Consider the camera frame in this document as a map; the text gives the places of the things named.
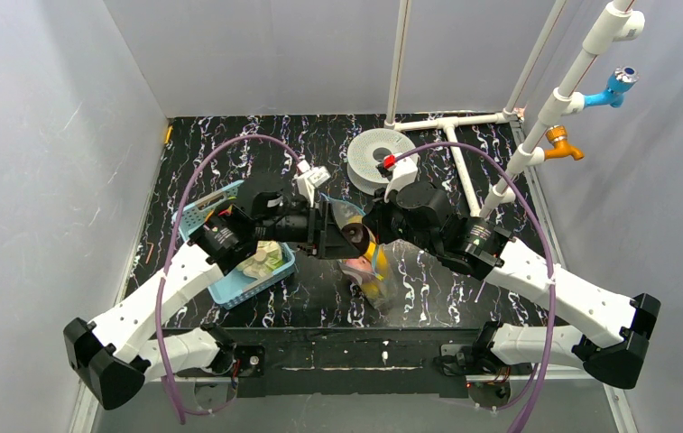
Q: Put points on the white perforated filament spool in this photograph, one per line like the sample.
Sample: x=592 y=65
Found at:
x=367 y=151

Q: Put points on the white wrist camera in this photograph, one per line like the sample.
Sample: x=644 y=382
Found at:
x=308 y=179
x=400 y=173

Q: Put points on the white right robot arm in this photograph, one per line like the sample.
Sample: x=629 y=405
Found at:
x=606 y=334

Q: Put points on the blue plastic tap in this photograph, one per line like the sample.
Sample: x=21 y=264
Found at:
x=618 y=83

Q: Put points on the clear zip top bag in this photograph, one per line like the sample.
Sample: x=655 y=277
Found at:
x=345 y=213

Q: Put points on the white PVC pipe frame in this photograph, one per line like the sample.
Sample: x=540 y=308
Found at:
x=618 y=21

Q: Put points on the green white toy cabbage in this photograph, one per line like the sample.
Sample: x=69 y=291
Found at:
x=264 y=262

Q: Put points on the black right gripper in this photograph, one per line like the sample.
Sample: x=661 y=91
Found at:
x=374 y=221

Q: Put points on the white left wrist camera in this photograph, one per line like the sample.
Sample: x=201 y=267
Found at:
x=308 y=179

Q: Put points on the light blue plastic basket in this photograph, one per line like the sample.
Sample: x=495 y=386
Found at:
x=235 y=288

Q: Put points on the orange plastic tap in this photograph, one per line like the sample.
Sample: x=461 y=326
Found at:
x=559 y=147

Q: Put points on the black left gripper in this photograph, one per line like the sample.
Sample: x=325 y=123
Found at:
x=322 y=233

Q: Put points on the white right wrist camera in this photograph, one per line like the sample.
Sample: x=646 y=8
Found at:
x=400 y=173

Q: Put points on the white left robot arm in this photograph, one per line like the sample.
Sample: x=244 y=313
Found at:
x=116 y=353

